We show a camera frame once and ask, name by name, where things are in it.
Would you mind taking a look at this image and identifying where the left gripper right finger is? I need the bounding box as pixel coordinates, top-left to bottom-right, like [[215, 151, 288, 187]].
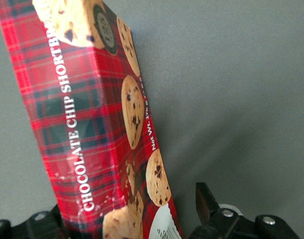
[[195, 182, 242, 239]]

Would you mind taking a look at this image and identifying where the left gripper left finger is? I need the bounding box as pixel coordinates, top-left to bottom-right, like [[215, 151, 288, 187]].
[[27, 205, 67, 239]]

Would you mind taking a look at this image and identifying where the red tartan cookie box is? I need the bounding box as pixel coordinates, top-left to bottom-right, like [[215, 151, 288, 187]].
[[0, 0, 184, 239]]

